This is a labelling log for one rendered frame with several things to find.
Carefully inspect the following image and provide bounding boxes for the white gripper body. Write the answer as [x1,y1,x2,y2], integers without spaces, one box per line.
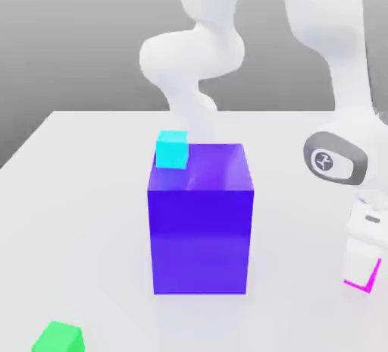
[341,201,388,288]

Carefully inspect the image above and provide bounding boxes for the small magenta cube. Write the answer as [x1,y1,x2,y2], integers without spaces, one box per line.
[343,257,383,294]

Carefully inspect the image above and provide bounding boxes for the small cyan cube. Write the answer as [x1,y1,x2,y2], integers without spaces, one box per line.
[155,130,189,171]

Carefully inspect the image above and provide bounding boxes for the small green cube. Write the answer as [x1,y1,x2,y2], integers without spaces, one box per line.
[30,320,86,352]

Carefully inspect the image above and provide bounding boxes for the large blue box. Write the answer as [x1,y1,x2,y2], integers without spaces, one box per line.
[146,143,255,296]

